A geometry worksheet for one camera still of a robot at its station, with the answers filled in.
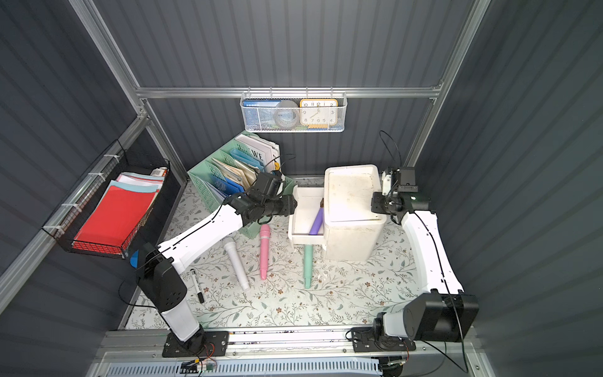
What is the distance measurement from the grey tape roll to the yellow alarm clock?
3 centimetres

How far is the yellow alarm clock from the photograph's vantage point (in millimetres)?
891

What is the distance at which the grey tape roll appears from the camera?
2.84 ft
